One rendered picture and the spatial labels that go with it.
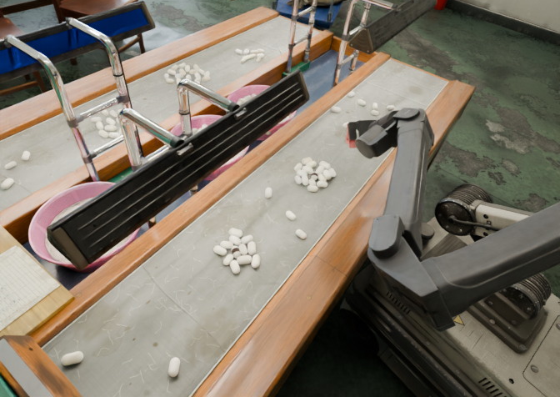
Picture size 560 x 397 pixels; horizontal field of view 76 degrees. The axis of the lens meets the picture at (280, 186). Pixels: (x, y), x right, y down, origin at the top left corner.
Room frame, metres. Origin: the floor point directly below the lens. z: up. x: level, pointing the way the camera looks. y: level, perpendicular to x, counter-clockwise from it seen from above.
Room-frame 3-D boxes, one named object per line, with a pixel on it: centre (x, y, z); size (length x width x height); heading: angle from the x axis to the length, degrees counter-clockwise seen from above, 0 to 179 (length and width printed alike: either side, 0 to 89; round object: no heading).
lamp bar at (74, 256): (0.53, 0.15, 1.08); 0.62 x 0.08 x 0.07; 149
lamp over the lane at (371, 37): (1.37, -0.34, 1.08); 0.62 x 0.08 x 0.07; 149
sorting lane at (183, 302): (0.88, -0.13, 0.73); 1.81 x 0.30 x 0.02; 149
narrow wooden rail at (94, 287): (0.97, 0.03, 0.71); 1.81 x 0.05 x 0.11; 149
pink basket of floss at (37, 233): (0.53, 0.48, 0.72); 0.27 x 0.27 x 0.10
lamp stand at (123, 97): (0.78, 0.56, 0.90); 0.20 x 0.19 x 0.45; 149
